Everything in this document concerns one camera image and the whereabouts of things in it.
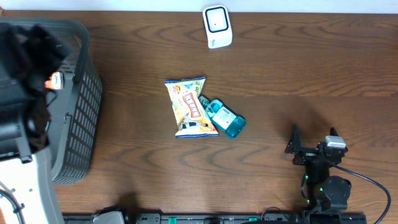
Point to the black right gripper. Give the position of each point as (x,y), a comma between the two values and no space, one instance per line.
(293,147)

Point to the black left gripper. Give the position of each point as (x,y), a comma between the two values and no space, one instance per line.
(37,52)

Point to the small orange box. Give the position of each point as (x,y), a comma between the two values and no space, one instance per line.
(55,82)

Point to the teal mouthwash bottle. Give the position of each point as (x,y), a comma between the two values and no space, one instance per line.
(223,117)

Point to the yellow red snack bag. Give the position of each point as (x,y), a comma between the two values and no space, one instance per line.
(192,119)

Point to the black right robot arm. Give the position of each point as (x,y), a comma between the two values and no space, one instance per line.
(324,192)

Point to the white barcode scanner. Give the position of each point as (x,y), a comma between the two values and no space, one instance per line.
(217,26)

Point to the grey plastic shopping basket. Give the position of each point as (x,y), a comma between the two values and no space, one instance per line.
(75,108)

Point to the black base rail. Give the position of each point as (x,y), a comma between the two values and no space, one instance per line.
(156,218)

